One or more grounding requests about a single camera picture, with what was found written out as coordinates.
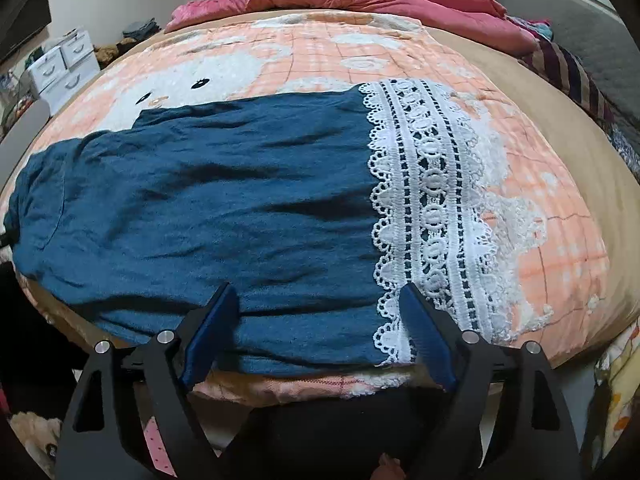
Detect black television screen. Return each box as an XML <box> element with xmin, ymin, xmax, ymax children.
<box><xmin>0</xmin><ymin>0</ymin><xmax>53</xmax><ymax>61</ymax></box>

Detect brown plush toy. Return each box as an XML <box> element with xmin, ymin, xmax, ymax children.
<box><xmin>92</xmin><ymin>42</ymin><xmax>121</xmax><ymax>66</ymax></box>

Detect pile of folded clothes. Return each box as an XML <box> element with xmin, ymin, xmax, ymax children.
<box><xmin>122</xmin><ymin>17</ymin><xmax>161</xmax><ymax>41</ymax></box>

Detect orange plaid bear printed blanket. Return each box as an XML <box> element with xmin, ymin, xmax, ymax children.
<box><xmin>10</xmin><ymin>10</ymin><xmax>613</xmax><ymax>408</ymax></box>

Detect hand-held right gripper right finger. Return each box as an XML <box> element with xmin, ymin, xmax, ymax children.
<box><xmin>397</xmin><ymin>282</ymin><xmax>583</xmax><ymax>480</ymax></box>

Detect yellow printed cloth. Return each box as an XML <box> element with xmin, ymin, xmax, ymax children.
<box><xmin>592</xmin><ymin>330</ymin><xmax>640</xmax><ymax>466</ymax></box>

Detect blue pants with lace trim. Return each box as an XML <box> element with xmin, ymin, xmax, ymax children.
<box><xmin>2</xmin><ymin>80</ymin><xmax>556</xmax><ymax>381</ymax></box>

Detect grey quilted headboard cushion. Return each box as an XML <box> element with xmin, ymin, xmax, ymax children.
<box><xmin>487</xmin><ymin>0</ymin><xmax>640</xmax><ymax>116</ymax></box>

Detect white plastic drawer unit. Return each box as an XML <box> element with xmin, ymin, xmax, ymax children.
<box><xmin>27</xmin><ymin>30</ymin><xmax>101</xmax><ymax>111</ymax></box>

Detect bed with beige sheet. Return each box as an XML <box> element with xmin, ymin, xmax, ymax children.
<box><xmin>0</xmin><ymin>10</ymin><xmax>640</xmax><ymax>361</ymax></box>

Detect multicoloured cloth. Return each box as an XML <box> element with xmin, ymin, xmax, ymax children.
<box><xmin>510</xmin><ymin>15</ymin><xmax>553</xmax><ymax>41</ymax></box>

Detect cream plush toy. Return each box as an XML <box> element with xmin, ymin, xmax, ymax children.
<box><xmin>10</xmin><ymin>410</ymin><xmax>63</xmax><ymax>476</ymax></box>

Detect pink dotted cloth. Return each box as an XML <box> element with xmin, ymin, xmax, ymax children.
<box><xmin>142</xmin><ymin>420</ymin><xmax>176</xmax><ymax>480</ymax></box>

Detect dark striped cloth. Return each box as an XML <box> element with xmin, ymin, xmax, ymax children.
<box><xmin>517</xmin><ymin>37</ymin><xmax>616</xmax><ymax>121</ymax></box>

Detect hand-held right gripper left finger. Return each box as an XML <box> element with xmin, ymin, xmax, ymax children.
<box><xmin>54</xmin><ymin>282</ymin><xmax>241</xmax><ymax>480</ymax></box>

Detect blue patterned cloth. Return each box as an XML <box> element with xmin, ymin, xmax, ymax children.
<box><xmin>607</xmin><ymin>125</ymin><xmax>640</xmax><ymax>181</ymax></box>

